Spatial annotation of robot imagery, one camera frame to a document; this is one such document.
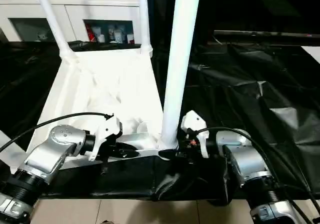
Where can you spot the white plastic table top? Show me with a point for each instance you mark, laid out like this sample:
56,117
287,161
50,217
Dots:
100,89

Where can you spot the white plastic table leg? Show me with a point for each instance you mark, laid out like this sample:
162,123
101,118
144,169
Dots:
51,19
143,16
180,59
7,146

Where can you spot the black mat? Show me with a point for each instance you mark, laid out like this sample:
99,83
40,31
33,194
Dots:
250,96

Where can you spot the white cup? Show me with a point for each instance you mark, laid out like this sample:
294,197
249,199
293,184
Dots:
130,38
101,37

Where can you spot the red carton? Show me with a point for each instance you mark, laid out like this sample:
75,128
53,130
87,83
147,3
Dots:
90,34

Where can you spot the blue upright panel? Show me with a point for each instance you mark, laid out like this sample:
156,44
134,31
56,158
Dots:
151,14

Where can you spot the dark metal bar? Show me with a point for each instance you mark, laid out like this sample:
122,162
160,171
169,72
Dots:
265,33

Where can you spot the white sideboard cabinet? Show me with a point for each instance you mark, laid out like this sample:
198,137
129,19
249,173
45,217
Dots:
75,6

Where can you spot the white paper sheet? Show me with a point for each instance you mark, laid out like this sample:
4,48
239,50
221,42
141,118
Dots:
312,52

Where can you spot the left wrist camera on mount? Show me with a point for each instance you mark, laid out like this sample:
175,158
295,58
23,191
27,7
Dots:
107,131

